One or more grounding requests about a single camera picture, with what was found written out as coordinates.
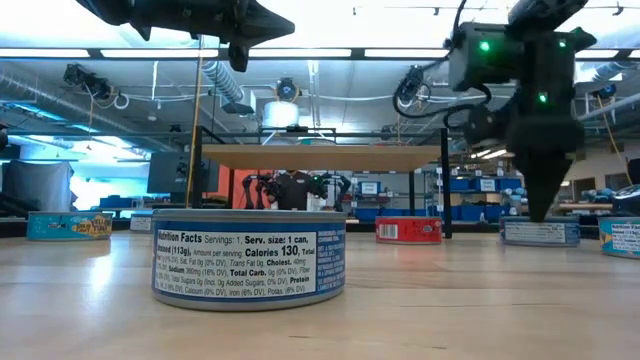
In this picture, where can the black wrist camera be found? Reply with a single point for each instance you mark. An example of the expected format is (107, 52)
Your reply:
(482, 125)
(239, 59)

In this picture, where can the dark computer monitor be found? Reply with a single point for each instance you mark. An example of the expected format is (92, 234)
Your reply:
(170, 172)

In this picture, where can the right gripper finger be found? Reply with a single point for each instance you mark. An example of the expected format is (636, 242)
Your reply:
(532, 185)
(554, 185)

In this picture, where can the blue bin storage rack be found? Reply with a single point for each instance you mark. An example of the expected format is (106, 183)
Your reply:
(472, 185)

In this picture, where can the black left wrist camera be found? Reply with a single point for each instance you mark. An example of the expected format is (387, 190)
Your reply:
(239, 59)

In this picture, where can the grey cloth cover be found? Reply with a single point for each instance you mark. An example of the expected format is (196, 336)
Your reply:
(37, 185)

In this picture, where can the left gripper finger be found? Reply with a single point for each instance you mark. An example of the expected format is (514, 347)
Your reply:
(262, 31)
(265, 14)

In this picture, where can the red label seafood can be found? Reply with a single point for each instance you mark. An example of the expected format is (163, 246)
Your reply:
(407, 231)

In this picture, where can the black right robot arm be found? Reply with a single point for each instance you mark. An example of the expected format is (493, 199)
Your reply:
(500, 65)

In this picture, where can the black background robot station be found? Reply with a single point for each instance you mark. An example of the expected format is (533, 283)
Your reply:
(295, 192)

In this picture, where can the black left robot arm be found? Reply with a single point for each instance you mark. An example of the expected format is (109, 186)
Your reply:
(125, 10)

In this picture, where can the teal yellow label tuna can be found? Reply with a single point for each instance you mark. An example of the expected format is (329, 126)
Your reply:
(70, 227)
(622, 237)

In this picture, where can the black ceiling-mounted device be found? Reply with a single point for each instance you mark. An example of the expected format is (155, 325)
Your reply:
(85, 80)

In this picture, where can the silver flexible ventilation duct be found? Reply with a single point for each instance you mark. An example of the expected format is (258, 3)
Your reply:
(225, 82)

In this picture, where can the wooden shelf black metal legs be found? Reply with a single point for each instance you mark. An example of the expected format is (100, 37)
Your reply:
(320, 157)

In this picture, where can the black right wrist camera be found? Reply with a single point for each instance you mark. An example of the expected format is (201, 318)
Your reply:
(482, 125)

